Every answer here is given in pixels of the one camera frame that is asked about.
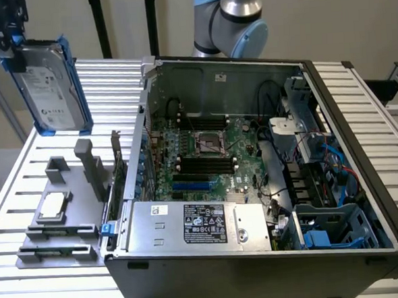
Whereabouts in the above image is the hard disk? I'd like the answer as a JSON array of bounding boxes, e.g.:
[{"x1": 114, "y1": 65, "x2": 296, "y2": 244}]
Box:
[{"x1": 0, "y1": 32, "x2": 94, "y2": 141}]

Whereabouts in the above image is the disk bay with blue rails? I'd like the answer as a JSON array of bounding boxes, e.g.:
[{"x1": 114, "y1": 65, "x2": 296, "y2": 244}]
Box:
[{"x1": 291, "y1": 198, "x2": 375, "y2": 253}]

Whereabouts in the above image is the black stand pole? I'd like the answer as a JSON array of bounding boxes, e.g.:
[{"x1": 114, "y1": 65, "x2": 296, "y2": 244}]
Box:
[
  {"x1": 86, "y1": 0, "x2": 114, "y2": 61},
  {"x1": 143, "y1": 0, "x2": 161, "y2": 57}
]

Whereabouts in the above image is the grey parts rack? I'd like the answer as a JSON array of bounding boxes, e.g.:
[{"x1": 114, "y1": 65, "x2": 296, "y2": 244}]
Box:
[{"x1": 8, "y1": 136, "x2": 126, "y2": 270}]

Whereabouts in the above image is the silver CPU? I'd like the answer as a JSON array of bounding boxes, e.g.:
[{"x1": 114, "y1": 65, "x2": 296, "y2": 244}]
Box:
[{"x1": 40, "y1": 191, "x2": 70, "y2": 219}]

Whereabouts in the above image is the graphics card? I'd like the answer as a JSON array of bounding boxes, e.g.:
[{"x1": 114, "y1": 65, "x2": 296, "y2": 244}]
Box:
[{"x1": 98, "y1": 129, "x2": 133, "y2": 227}]

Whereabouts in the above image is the blue case latch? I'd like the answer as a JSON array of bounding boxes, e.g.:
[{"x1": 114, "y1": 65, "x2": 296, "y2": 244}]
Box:
[{"x1": 100, "y1": 221, "x2": 118, "y2": 237}]

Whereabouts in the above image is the black RAM slot bank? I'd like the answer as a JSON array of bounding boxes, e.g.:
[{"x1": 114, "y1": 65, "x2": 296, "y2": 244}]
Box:
[
  {"x1": 177, "y1": 111, "x2": 228, "y2": 133},
  {"x1": 178, "y1": 152, "x2": 237, "y2": 179}
]

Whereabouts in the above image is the green RAM stick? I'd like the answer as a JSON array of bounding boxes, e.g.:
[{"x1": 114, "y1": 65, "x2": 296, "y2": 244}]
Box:
[{"x1": 35, "y1": 249, "x2": 74, "y2": 259}]

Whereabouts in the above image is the CPU socket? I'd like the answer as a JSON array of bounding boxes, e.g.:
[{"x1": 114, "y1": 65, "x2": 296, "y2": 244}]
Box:
[{"x1": 190, "y1": 128, "x2": 230, "y2": 160}]

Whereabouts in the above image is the black expansion slot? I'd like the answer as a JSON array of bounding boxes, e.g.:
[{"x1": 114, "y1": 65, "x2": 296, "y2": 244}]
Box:
[{"x1": 171, "y1": 171, "x2": 212, "y2": 184}]

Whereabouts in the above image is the blue expansion slot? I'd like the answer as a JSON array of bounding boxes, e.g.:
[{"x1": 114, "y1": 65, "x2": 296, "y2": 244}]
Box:
[{"x1": 171, "y1": 179, "x2": 212, "y2": 195}]

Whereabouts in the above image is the silver power supply unit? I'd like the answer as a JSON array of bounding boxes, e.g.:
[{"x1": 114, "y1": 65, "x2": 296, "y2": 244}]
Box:
[{"x1": 122, "y1": 193, "x2": 273, "y2": 261}]

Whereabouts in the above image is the green motherboard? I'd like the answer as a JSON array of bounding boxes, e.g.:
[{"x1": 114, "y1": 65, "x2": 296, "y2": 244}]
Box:
[{"x1": 146, "y1": 108, "x2": 291, "y2": 229}]

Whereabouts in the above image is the grey air shroud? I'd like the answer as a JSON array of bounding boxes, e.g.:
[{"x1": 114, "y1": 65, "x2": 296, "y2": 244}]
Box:
[{"x1": 256, "y1": 138, "x2": 290, "y2": 201}]

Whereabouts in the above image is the metal drive cage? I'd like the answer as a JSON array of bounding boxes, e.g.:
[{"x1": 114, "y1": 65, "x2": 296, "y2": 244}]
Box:
[{"x1": 264, "y1": 73, "x2": 337, "y2": 168}]

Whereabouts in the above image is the open black PC case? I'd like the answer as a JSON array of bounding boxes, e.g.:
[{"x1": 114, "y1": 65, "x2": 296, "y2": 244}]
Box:
[{"x1": 90, "y1": 40, "x2": 398, "y2": 298}]

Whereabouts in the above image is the short black cable loop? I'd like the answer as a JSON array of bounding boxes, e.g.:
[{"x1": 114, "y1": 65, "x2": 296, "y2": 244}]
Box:
[{"x1": 163, "y1": 97, "x2": 181, "y2": 117}]

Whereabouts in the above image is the blue wire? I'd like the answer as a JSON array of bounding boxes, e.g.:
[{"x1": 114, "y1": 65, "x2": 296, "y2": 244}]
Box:
[{"x1": 315, "y1": 138, "x2": 356, "y2": 204}]

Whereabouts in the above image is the red wire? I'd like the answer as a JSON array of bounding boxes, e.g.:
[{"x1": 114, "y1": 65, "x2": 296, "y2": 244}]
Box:
[{"x1": 341, "y1": 165, "x2": 364, "y2": 199}]

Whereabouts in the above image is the black flat bracket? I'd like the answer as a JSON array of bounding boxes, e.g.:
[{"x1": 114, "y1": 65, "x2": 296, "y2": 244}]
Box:
[{"x1": 363, "y1": 77, "x2": 398, "y2": 105}]

